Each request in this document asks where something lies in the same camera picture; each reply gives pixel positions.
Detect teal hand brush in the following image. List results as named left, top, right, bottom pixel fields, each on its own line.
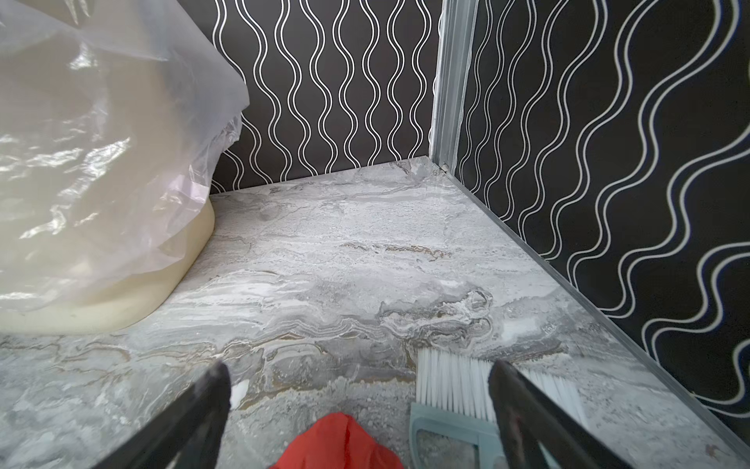
left=408, top=348, right=589, bottom=469

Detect red paper scrap far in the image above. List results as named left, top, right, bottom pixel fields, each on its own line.
left=273, top=412, right=404, bottom=469

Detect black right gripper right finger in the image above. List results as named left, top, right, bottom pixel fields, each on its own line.
left=488, top=361, right=631, bottom=468

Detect clear plastic bin liner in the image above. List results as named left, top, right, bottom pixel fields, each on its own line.
left=1, top=1, right=249, bottom=312

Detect cream plastic waste bin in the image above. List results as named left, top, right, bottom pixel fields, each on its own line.
left=1, top=201, right=215, bottom=335

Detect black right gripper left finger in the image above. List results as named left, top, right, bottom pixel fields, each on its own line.
left=96, top=361, right=232, bottom=468

